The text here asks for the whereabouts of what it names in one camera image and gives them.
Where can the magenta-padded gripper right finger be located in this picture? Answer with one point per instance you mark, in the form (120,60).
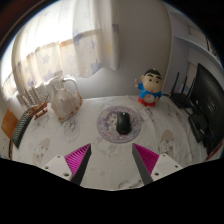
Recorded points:
(146,159)

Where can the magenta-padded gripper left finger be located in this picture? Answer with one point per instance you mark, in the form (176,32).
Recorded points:
(76,159)

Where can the black computer mouse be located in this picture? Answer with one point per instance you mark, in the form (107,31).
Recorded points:
(123,123)

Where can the round purple printed mouse pad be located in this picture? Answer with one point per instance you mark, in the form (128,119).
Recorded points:
(106,125)

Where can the white printed tablecloth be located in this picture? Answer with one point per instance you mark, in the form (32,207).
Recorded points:
(110,160)

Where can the large white conch shell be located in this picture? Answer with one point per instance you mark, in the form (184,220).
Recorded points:
(65,103)

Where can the black computer keyboard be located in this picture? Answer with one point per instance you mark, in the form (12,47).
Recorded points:
(21,130)

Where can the wooden sailing ship model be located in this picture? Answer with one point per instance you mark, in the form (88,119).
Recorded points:
(38,108)

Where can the cartoon boy figurine with clock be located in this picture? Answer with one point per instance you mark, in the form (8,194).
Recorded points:
(150,90)

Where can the black router with antennas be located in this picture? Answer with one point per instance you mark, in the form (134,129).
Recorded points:
(181,99)

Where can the orange wooden chair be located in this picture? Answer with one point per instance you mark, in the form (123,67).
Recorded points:
(9,123)

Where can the white radiator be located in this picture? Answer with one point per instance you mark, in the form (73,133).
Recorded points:
(43,90)

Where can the black monitor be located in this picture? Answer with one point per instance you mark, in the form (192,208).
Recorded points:
(210,100)

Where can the white star-printed curtain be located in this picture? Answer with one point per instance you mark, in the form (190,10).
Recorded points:
(66,43)

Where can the white wall shelf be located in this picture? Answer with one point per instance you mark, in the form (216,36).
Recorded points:
(200,50)

